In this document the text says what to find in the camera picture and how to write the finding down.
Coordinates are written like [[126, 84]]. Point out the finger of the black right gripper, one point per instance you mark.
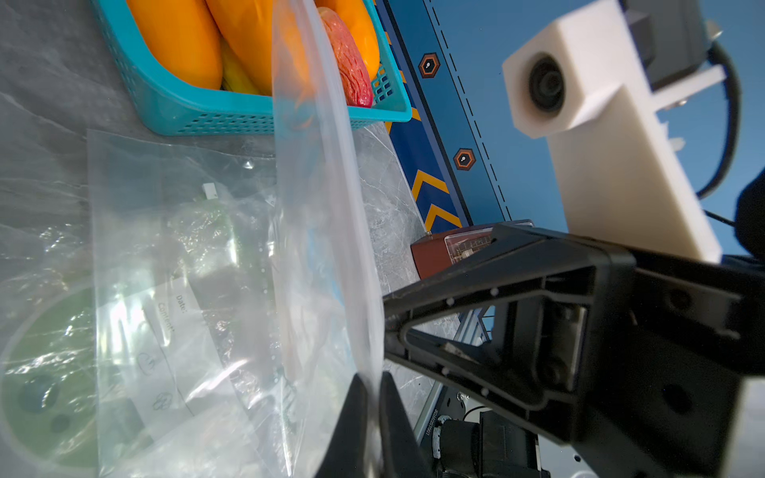
[[556, 300]]

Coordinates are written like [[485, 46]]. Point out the brown wedge stand clear plate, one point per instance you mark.
[[434, 253]]

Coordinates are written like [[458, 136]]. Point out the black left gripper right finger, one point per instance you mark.
[[401, 455]]

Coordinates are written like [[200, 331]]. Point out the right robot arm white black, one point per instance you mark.
[[495, 446]]

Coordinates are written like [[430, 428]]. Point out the clear labelled zip bag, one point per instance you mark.
[[163, 348]]

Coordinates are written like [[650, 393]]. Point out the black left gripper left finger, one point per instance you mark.
[[345, 456]]

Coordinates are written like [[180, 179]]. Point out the clear zip-top bag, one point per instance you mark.
[[279, 256]]

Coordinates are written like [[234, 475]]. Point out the teal plastic basket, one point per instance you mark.
[[168, 106]]

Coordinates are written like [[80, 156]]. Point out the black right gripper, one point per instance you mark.
[[682, 386]]

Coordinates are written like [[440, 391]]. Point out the green printed zip bag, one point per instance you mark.
[[49, 390]]

